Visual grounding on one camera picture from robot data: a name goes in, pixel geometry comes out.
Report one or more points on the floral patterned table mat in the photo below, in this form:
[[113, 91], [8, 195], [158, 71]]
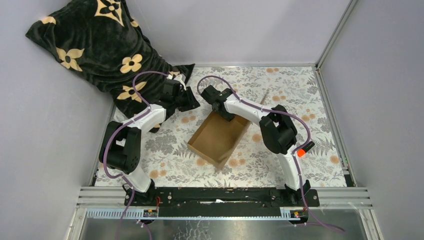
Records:
[[167, 159]]

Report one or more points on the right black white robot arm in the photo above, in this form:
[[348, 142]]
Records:
[[278, 132]]

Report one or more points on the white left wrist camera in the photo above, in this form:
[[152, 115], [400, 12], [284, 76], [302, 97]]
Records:
[[180, 78]]

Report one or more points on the aluminium frame rail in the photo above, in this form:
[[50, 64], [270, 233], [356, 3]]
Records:
[[108, 203]]

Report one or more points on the brown cardboard box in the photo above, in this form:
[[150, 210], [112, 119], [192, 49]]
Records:
[[217, 138]]

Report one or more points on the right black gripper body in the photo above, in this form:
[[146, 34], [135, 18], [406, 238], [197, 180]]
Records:
[[228, 116]]

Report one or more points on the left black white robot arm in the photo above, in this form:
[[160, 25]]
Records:
[[120, 151]]

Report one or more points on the black orange-tipped marker pen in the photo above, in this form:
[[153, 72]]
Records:
[[301, 152]]

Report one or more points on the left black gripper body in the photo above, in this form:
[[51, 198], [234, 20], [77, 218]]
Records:
[[179, 101]]

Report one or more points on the black floral plush blanket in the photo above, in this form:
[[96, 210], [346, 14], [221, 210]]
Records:
[[100, 42]]

